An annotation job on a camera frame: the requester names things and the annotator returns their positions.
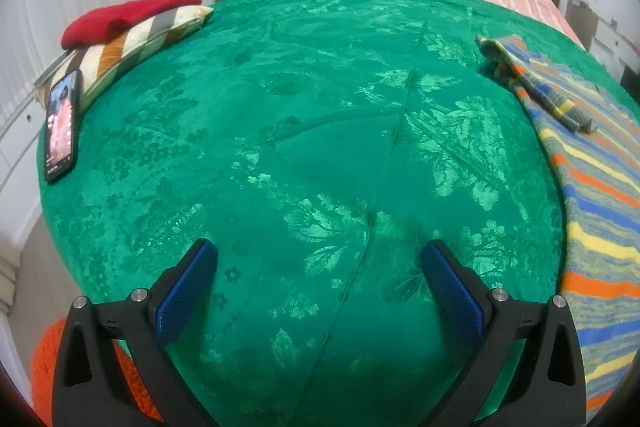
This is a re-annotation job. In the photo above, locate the green floral blanket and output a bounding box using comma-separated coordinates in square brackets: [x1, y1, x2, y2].
[37, 0, 640, 427]

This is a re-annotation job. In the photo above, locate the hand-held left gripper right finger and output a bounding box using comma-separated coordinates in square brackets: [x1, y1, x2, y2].
[420, 239, 587, 427]

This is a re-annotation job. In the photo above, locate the red knitted cloth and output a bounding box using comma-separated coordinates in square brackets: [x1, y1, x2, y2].
[60, 0, 203, 50]

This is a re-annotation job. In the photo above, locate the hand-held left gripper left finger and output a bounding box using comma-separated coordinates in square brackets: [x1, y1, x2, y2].
[51, 238, 221, 427]

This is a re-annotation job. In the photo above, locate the striped knitted sweater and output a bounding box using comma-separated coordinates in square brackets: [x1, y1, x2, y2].
[476, 34, 640, 424]

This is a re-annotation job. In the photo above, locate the black smartphone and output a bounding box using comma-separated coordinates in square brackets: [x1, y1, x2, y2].
[43, 69, 84, 184]

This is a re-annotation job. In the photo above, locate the orange knitted cushion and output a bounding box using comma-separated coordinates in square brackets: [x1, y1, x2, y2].
[31, 321, 166, 427]

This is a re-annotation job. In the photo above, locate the diagonal striped pillow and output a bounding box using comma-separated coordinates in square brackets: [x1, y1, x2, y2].
[35, 5, 215, 114]

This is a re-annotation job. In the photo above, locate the white cabinet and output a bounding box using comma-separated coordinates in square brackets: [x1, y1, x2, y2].
[0, 72, 53, 258]

